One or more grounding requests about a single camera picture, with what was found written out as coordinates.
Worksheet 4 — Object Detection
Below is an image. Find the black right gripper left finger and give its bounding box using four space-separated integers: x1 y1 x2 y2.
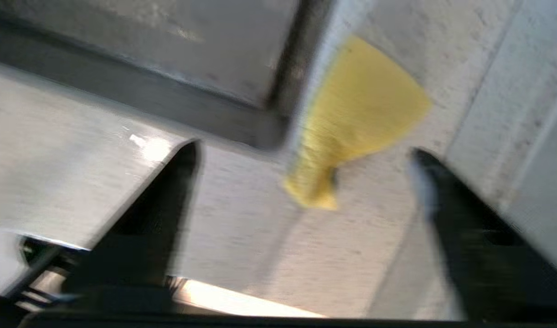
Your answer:
62 139 202 315

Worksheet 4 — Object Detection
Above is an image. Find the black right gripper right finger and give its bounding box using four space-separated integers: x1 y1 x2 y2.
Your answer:
408 148 557 321

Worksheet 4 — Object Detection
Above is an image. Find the yellow green sponge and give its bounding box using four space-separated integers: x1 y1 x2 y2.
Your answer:
282 36 432 211

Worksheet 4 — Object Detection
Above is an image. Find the stainless steel sink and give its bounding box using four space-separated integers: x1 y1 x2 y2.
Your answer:
0 0 340 152

